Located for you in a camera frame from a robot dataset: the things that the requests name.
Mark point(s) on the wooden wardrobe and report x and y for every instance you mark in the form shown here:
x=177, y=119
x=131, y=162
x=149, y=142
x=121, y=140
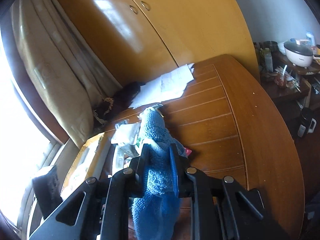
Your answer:
x=139, y=40

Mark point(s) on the white paper sheets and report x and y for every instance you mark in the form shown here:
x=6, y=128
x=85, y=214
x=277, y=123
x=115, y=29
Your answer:
x=168, y=86

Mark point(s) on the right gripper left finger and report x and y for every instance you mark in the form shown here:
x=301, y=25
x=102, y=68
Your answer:
x=140, y=165

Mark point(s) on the white rice cooker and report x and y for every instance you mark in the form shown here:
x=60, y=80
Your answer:
x=298, y=54

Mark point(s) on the dark tasselled cloth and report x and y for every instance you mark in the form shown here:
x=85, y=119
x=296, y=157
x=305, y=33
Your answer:
x=112, y=106

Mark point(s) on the black white thermos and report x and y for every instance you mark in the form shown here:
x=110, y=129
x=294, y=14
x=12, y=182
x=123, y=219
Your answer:
x=307, y=122

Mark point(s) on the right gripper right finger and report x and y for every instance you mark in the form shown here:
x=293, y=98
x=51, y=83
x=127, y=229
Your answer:
x=181, y=184

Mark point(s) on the blue knitted towel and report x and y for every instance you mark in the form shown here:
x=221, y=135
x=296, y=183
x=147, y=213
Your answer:
x=155, y=214

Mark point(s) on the cluttered side table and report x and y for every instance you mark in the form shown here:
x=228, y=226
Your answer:
x=290, y=87

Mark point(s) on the yellow cardboard box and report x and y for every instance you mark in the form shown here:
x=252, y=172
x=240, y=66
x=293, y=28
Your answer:
x=88, y=163

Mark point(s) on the beige curtain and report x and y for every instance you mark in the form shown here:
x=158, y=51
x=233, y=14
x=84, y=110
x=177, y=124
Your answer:
x=68, y=76

